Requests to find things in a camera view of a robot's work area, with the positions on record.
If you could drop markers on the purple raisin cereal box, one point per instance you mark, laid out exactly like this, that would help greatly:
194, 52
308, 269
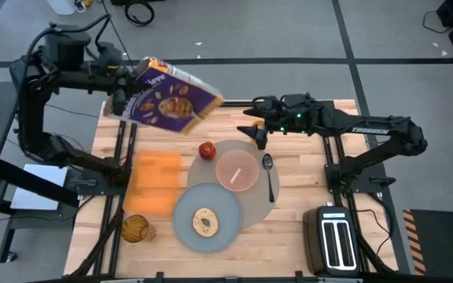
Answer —
171, 102

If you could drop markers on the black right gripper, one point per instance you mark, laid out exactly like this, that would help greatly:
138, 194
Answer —
297, 123

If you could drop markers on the red apple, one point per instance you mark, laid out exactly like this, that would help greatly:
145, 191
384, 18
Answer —
207, 151

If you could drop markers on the grey plate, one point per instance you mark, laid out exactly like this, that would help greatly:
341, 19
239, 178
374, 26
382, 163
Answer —
187, 228

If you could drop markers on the pale pink bowl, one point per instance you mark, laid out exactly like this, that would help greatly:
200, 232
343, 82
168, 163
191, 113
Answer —
237, 171

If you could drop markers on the white flat box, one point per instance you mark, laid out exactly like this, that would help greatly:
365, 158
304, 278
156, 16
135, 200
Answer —
34, 192

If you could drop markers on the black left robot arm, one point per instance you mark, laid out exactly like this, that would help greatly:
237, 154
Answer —
34, 118

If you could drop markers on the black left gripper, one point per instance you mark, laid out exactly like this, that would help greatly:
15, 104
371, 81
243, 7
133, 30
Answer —
122, 80

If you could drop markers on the bagel half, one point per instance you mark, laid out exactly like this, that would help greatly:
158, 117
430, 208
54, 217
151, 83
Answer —
201, 224

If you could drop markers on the round grey placemat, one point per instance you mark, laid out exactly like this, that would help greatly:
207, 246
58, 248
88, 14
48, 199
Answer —
258, 208

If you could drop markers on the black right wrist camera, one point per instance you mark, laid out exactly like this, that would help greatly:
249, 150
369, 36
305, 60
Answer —
299, 103

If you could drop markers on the small orange cup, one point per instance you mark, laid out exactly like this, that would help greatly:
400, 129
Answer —
257, 123

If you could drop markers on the black two-slot toaster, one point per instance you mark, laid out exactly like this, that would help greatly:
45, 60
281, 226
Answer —
328, 243

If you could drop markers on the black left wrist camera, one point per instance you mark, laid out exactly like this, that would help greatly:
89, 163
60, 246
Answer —
108, 55

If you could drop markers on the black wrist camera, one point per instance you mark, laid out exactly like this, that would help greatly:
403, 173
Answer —
299, 103
108, 55

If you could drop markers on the amber drinking glass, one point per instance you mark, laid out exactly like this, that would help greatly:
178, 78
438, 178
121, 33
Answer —
136, 228

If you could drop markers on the metal spoon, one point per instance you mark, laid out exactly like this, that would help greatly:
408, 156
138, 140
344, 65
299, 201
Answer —
267, 161

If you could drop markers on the black yellow-striped floor mat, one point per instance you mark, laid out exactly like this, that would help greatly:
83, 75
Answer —
443, 243

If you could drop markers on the white bucket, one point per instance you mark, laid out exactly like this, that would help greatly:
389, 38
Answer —
61, 6

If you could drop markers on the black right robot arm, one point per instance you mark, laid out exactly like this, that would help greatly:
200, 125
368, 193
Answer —
368, 127

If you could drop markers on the black aluminium table frame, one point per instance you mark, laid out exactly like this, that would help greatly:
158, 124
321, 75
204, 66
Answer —
132, 133

